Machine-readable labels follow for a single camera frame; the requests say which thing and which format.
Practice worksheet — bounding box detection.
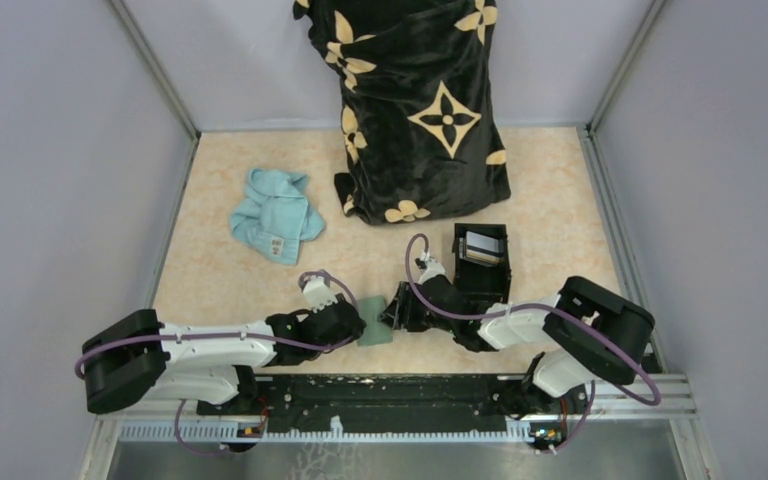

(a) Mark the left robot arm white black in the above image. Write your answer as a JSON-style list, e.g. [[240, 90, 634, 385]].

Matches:
[[75, 296, 366, 414]]

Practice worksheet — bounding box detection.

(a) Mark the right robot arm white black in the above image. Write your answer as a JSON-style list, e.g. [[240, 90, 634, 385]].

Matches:
[[379, 275, 655, 412]]

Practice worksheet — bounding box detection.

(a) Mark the black card tray box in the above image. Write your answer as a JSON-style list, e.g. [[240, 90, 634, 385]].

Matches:
[[452, 223, 512, 303]]

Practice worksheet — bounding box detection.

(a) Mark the stack of cards in tray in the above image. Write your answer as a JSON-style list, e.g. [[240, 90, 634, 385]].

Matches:
[[458, 231, 504, 266]]

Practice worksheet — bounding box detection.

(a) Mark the light blue cloth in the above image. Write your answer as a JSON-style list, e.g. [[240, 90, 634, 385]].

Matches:
[[229, 168, 326, 266]]

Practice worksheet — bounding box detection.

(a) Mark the black beige flower-patterned blanket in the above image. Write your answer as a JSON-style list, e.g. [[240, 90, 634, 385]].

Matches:
[[292, 0, 511, 225]]

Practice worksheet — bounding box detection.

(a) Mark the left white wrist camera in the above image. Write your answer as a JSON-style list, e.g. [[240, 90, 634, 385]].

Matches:
[[300, 275, 338, 313]]

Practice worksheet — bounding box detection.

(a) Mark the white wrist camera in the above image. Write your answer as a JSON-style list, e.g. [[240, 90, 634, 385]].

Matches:
[[415, 257, 446, 285], [300, 275, 338, 313]]

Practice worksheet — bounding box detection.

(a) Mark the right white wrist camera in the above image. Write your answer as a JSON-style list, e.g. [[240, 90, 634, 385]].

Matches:
[[415, 257, 446, 285]]

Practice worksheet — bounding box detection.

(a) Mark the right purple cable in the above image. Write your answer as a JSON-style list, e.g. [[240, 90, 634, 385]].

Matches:
[[403, 233, 664, 457]]

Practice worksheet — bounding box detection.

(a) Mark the purple cable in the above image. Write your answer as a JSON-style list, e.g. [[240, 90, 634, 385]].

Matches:
[[73, 268, 361, 460], [403, 233, 664, 457]]

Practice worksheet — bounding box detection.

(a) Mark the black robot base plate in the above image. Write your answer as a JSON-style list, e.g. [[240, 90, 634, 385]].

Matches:
[[195, 372, 592, 437]]

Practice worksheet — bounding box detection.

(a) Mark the white slotted cable duct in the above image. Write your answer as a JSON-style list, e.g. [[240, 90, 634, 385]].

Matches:
[[119, 417, 560, 445]]

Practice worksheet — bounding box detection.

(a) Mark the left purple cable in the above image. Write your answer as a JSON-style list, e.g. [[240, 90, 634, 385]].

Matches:
[[73, 268, 361, 460]]

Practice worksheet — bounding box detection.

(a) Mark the aluminium frame rail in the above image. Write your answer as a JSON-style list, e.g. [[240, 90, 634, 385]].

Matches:
[[95, 374, 698, 423]]

